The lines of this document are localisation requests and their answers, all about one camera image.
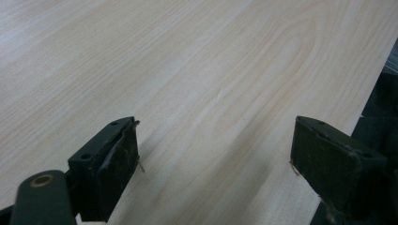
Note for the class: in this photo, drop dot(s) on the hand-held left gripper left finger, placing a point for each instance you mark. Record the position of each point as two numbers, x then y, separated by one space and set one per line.
106 168

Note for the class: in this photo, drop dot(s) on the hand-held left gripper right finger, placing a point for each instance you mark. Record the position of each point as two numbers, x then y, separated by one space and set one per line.
331 168

